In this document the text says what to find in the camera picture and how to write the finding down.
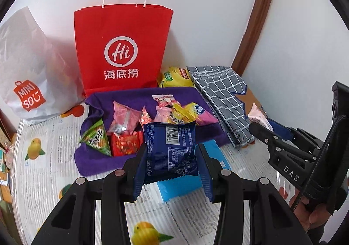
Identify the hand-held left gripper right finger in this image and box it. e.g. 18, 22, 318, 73
198, 143, 314, 245

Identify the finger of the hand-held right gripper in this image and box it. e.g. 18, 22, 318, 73
249, 122, 284, 153
269, 120, 319, 150

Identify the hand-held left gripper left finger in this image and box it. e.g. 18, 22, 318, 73
31, 143, 148, 245

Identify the pale pink floral snack packet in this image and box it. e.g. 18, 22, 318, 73
248, 103, 274, 132

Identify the red snack packet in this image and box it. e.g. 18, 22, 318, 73
110, 130, 144, 157

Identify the dark blue snack packet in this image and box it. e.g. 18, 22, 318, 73
133, 122, 199, 198

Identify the green triangular snack packet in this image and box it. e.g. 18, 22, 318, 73
79, 119, 113, 157

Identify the yellow pink snack packet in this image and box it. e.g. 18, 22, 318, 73
188, 102, 219, 126

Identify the pink packet with clear stripe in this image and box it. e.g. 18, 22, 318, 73
108, 100, 143, 135

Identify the yellow chips packet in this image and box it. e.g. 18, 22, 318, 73
170, 103, 197, 125

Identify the pink white snack packet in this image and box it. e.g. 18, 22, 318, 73
152, 94, 176, 123

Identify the person's right hand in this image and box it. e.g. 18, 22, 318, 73
289, 188, 332, 232

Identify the blue tissue pack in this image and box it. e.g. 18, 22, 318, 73
157, 140, 232, 204

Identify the purple towel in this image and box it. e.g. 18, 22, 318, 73
74, 87, 232, 177

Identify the shiny orange candy packet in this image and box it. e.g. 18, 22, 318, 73
140, 106, 152, 126

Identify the grey checked cloth with star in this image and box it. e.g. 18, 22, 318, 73
187, 65, 269, 149

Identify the fruit print tablecloth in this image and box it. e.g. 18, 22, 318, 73
5, 103, 314, 245

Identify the large yellow snack bag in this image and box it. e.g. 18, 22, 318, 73
157, 67, 195, 88

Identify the red paper bag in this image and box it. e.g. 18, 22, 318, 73
74, 0, 174, 97

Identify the white plastic bag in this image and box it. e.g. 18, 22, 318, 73
0, 6, 86, 125

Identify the brown wooden door frame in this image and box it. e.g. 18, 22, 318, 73
230, 0, 280, 76

